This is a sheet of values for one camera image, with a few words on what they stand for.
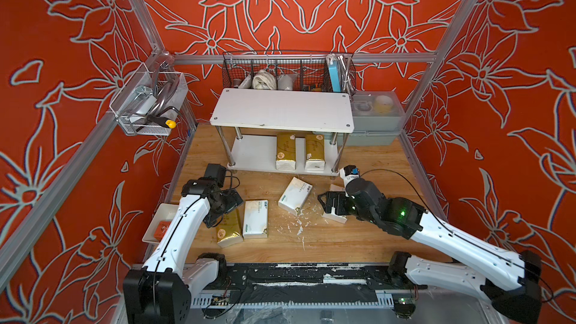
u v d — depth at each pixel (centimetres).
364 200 51
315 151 92
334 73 84
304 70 98
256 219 82
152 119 64
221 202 65
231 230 78
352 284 72
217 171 63
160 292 38
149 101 71
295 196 88
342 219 82
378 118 98
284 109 78
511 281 39
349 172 63
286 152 92
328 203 63
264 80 88
